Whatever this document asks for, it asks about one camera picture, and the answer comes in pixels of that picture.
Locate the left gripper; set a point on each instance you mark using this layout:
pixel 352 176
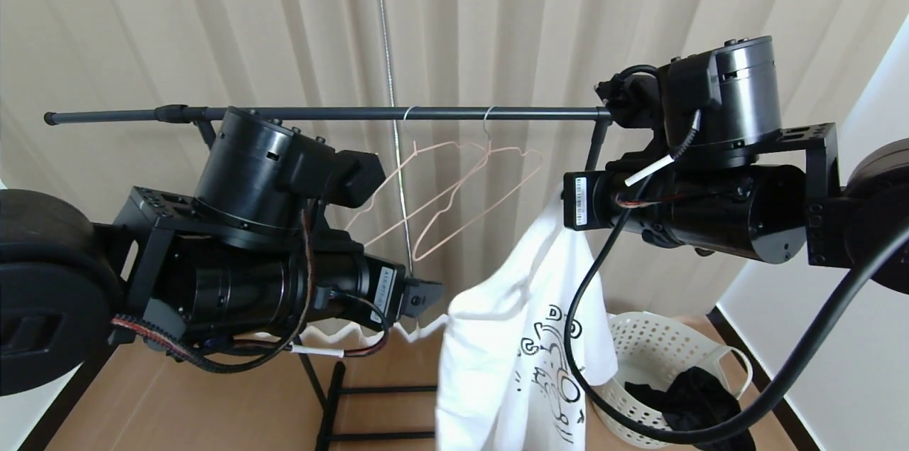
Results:
pixel 341 295

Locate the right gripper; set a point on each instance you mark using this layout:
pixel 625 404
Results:
pixel 660 213

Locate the white printed T-shirt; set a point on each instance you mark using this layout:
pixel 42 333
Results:
pixel 497 366

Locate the black garment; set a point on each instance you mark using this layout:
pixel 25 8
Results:
pixel 699 398

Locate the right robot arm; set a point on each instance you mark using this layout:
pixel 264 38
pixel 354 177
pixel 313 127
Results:
pixel 753 89

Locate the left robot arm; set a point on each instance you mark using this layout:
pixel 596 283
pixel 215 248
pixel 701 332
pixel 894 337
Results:
pixel 50 280

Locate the pink clothes hanger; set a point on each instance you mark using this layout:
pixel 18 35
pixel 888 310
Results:
pixel 483 208
pixel 380 189

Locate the white laundry basket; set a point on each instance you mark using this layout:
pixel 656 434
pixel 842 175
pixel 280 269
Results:
pixel 660 337

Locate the black clothes rack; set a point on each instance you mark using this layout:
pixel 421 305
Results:
pixel 319 113

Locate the grey curtain wand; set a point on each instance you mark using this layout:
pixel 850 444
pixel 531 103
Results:
pixel 389 82

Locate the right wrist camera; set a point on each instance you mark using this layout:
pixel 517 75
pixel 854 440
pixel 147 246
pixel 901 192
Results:
pixel 685 99

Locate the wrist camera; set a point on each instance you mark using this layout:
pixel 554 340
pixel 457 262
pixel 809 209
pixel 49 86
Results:
pixel 685 99
pixel 358 177

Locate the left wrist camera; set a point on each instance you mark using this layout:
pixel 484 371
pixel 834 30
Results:
pixel 358 177

